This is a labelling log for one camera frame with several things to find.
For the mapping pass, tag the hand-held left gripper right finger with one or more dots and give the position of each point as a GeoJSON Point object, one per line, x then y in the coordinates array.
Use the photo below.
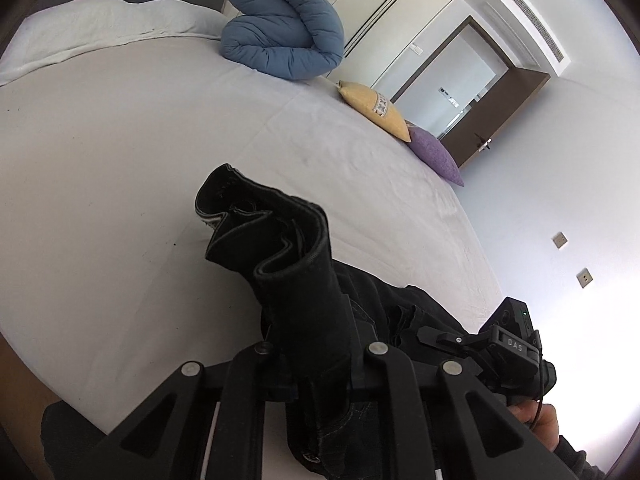
{"type": "Point", "coordinates": [380, 370]}

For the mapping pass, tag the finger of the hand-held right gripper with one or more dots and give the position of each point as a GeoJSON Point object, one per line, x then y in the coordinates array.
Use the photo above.
{"type": "Point", "coordinates": [445, 338]}

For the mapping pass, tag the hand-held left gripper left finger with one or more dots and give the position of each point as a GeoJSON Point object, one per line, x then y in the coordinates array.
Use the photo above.
{"type": "Point", "coordinates": [250, 375]}

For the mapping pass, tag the black denim pants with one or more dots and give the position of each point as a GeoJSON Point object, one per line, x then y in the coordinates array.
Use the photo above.
{"type": "Point", "coordinates": [295, 280]}

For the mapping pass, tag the person's right forearm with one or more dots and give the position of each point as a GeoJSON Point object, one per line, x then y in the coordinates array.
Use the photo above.
{"type": "Point", "coordinates": [575, 460]}

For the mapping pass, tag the person's right hand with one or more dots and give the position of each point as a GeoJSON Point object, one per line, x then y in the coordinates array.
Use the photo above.
{"type": "Point", "coordinates": [542, 422]}

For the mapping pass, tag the purple pillow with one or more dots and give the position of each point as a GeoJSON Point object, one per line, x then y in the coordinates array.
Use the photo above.
{"type": "Point", "coordinates": [435, 155]}

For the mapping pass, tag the dark brown door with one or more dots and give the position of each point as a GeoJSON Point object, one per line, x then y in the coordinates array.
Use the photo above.
{"type": "Point", "coordinates": [500, 105]}

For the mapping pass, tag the yellow pillow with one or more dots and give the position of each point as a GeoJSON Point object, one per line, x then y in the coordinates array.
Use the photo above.
{"type": "Point", "coordinates": [375, 107]}

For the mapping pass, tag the bed with white sheet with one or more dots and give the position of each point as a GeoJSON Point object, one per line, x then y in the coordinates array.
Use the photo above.
{"type": "Point", "coordinates": [125, 160]}

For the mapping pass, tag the ceiling air vent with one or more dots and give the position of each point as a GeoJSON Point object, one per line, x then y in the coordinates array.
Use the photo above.
{"type": "Point", "coordinates": [535, 22]}

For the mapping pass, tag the blue rolled duvet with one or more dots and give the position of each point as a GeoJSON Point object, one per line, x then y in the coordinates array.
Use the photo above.
{"type": "Point", "coordinates": [285, 25]}

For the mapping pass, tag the white bed pillow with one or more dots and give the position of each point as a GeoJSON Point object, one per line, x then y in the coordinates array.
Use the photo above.
{"type": "Point", "coordinates": [90, 25]}

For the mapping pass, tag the wall socket plate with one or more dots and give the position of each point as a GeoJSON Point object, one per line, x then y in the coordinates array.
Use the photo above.
{"type": "Point", "coordinates": [560, 240]}
{"type": "Point", "coordinates": [584, 276]}

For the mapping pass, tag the wall control panel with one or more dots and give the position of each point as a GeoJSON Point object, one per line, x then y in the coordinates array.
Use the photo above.
{"type": "Point", "coordinates": [448, 97]}

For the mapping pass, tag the white wall switch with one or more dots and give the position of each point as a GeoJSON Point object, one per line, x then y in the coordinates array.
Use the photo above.
{"type": "Point", "coordinates": [417, 50]}

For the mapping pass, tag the brown door frame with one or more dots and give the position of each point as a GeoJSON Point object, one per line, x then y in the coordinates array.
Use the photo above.
{"type": "Point", "coordinates": [450, 35]}

